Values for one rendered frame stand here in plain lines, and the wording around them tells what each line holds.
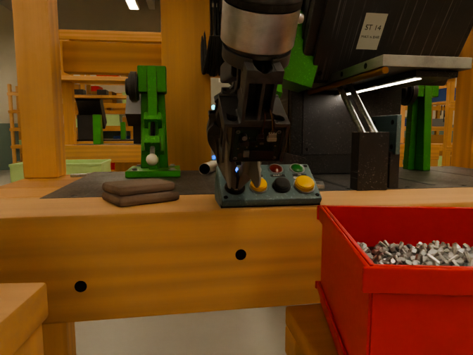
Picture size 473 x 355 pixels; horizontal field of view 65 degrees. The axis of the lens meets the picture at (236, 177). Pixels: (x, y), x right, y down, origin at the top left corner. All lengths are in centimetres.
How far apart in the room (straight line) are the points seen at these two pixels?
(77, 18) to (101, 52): 1030
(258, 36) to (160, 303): 38
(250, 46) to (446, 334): 28
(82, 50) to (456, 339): 115
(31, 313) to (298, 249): 34
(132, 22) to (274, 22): 1091
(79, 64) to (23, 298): 92
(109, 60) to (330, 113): 67
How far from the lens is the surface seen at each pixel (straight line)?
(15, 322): 41
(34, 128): 118
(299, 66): 80
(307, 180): 56
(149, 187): 58
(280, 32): 37
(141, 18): 1125
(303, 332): 43
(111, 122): 786
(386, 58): 67
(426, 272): 28
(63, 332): 130
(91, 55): 125
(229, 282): 56
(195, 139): 111
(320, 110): 98
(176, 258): 54
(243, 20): 36
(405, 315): 29
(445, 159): 577
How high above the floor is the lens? 101
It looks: 7 degrees down
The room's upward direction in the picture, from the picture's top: straight up
